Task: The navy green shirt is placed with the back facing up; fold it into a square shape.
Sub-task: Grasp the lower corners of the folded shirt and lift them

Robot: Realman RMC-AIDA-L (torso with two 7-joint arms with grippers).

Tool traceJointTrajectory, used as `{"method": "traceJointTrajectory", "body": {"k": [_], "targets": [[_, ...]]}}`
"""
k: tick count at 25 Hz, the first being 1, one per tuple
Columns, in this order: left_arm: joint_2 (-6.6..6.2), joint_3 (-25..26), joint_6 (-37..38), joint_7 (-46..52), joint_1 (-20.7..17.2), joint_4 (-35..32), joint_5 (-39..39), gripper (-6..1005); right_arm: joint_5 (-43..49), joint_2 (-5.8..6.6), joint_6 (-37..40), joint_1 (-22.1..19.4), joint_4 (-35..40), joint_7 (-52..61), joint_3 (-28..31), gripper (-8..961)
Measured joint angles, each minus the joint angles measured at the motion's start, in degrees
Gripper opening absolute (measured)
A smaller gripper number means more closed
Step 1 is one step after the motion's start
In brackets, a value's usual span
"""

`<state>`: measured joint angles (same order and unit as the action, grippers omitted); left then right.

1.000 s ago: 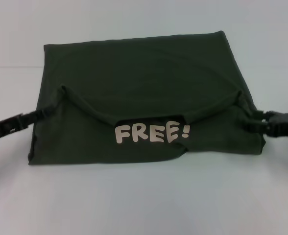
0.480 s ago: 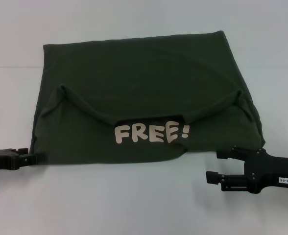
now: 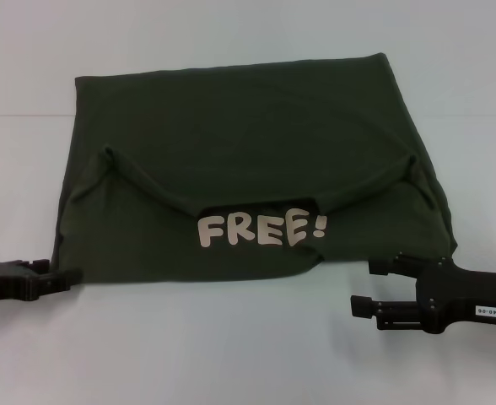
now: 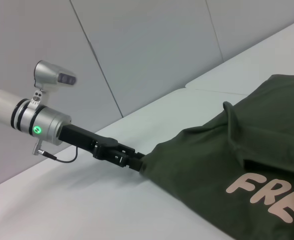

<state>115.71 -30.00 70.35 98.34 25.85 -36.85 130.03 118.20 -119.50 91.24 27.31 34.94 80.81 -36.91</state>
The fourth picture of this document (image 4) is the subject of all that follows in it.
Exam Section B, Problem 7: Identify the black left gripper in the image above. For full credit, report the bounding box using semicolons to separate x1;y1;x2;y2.
57;123;147;174

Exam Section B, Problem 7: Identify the silver knurled cable plug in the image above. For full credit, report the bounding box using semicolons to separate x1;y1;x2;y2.
31;139;59;160

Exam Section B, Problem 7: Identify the thin black cable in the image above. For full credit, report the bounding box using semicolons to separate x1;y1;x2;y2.
54;145;79;164

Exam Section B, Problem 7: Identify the dark green t-shirt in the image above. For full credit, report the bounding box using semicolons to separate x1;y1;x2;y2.
138;73;294;240

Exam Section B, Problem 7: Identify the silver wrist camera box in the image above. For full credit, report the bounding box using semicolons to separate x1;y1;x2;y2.
30;60;78;111

